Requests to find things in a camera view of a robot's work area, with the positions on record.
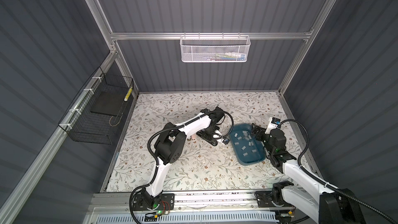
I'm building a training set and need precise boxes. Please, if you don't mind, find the black long stapler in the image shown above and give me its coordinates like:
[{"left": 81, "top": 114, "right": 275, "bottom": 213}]
[{"left": 197, "top": 130, "right": 230, "bottom": 146}]

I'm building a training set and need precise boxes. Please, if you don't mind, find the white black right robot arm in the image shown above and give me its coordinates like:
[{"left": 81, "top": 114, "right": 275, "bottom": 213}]
[{"left": 251, "top": 120, "right": 366, "bottom": 224}]

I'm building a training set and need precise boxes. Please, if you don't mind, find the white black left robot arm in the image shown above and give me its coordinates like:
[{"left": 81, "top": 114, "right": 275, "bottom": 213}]
[{"left": 141, "top": 107, "right": 234, "bottom": 208}]

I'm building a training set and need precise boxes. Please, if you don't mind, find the teal plastic tray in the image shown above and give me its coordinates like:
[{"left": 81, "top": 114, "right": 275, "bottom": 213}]
[{"left": 230, "top": 123, "right": 266, "bottom": 166}]

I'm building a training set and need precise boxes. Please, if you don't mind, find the yellow marker pen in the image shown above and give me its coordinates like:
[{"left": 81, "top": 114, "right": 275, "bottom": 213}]
[{"left": 124, "top": 87, "right": 133, "bottom": 102}]

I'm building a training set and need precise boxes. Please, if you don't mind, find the black foam pad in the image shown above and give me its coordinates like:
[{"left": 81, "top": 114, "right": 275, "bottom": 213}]
[{"left": 90, "top": 92, "right": 125, "bottom": 117}]

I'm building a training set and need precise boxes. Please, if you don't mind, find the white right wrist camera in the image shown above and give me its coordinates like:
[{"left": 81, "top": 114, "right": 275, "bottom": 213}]
[{"left": 265, "top": 117, "right": 281, "bottom": 134}]

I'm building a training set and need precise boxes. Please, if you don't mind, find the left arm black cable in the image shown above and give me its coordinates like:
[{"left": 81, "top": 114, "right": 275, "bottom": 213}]
[{"left": 129, "top": 110, "right": 234, "bottom": 224}]

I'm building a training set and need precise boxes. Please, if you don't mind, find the white wire mesh basket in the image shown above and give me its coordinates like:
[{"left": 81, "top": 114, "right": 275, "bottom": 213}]
[{"left": 179, "top": 35, "right": 251, "bottom": 63}]

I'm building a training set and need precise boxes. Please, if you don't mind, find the black wire basket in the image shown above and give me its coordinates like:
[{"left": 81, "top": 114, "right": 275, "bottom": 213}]
[{"left": 59, "top": 68, "right": 134, "bottom": 145}]

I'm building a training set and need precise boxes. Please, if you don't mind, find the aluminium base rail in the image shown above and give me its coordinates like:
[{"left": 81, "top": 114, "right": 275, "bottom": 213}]
[{"left": 87, "top": 189, "right": 295, "bottom": 214}]

